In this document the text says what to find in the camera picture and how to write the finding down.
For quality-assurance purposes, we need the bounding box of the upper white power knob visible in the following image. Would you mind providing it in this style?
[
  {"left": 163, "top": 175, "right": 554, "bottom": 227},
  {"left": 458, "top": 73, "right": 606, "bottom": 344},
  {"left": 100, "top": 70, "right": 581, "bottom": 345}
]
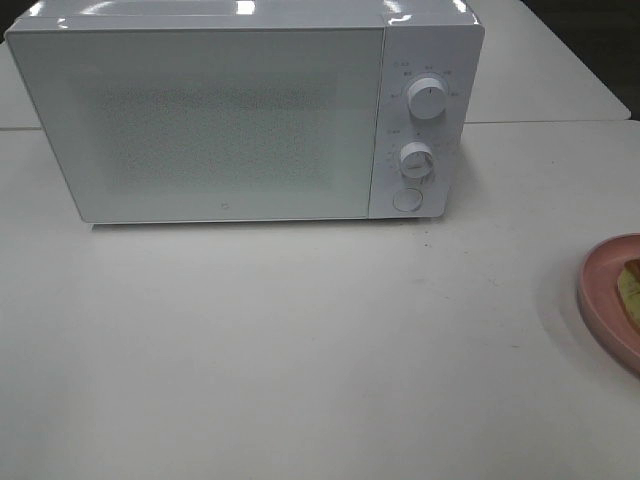
[{"left": 406, "top": 74, "right": 448, "bottom": 120}]

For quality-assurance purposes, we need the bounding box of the white microwave oven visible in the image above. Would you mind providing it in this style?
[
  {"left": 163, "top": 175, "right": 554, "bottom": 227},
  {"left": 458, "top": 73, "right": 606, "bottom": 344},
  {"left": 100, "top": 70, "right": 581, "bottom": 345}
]
[{"left": 5, "top": 1, "right": 485, "bottom": 222}]

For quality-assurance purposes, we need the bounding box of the round door release button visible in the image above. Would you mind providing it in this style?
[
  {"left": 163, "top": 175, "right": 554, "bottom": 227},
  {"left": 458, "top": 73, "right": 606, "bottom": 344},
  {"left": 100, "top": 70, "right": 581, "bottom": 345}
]
[{"left": 393, "top": 188, "right": 423, "bottom": 212}]

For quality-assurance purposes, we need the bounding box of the lower white timer knob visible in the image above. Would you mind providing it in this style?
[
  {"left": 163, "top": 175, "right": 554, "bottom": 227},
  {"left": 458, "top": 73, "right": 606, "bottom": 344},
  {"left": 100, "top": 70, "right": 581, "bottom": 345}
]
[{"left": 399, "top": 142, "right": 434, "bottom": 179}]

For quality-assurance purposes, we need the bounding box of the toast sandwich with lettuce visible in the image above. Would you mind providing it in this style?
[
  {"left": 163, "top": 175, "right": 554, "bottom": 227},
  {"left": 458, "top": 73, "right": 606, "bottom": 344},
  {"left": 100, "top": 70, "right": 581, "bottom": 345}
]
[{"left": 617, "top": 258, "right": 640, "bottom": 330}]

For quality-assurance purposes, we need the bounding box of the pink round plate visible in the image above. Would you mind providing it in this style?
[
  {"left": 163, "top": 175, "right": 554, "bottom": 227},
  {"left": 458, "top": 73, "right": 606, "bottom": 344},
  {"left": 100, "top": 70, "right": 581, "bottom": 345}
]
[{"left": 577, "top": 233, "right": 639, "bottom": 375}]

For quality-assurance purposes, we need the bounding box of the white microwave door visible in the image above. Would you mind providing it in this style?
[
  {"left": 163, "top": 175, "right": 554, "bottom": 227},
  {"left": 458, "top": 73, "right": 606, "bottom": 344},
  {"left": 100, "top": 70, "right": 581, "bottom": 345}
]
[{"left": 8, "top": 29, "right": 383, "bottom": 224}]

